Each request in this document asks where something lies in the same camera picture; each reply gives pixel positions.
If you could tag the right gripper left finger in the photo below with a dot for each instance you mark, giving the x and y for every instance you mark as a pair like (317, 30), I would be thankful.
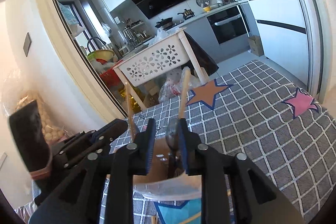
(74, 195)

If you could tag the black handled small spoon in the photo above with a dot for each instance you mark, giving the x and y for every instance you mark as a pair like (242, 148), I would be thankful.
(172, 142)

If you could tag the bag of puffed snacks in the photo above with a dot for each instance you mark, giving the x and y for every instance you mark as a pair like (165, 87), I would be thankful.
(51, 132)

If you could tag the pink star mat right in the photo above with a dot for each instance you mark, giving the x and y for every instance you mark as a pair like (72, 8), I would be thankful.
(300, 103)

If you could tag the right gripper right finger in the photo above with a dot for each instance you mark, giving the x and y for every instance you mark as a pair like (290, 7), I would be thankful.
(234, 188)

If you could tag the grey checkered tablecloth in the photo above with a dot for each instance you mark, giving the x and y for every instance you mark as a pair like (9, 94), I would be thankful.
(297, 153)

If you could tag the white refrigerator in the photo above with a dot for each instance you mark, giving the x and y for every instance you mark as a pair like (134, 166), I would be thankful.
(282, 29)

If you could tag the black built-in oven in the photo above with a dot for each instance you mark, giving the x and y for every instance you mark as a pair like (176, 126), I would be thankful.
(228, 24)

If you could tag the cardboard box on floor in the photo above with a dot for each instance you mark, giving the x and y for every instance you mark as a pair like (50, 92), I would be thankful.
(256, 45)

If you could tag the white perforated basket cart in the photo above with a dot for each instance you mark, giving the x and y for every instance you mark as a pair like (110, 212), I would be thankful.
(157, 59)

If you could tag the blue star mat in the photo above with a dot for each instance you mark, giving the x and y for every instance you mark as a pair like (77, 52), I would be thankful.
(176, 213)

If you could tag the brown star mat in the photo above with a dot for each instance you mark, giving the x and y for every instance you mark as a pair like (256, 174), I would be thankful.
(206, 94)

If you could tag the grey wall switch plate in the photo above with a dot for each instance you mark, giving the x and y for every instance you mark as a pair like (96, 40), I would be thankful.
(27, 44)

